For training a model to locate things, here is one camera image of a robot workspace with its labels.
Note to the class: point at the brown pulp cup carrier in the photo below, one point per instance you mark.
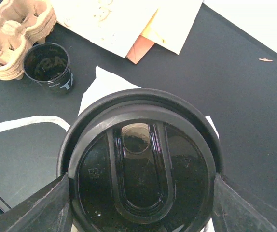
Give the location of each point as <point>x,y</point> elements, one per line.
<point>22,24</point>

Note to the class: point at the black cup lid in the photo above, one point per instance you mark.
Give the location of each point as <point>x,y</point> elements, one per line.
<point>141,160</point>

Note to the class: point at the illustrated greeting card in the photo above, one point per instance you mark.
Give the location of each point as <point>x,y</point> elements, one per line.
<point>113,25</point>

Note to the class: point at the light blue paper bag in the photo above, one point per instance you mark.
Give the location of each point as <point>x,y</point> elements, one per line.
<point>43,122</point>

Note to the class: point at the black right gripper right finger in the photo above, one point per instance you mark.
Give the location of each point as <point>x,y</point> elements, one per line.
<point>235,209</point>

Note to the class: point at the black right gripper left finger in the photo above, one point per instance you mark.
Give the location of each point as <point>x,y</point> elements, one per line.
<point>47,210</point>

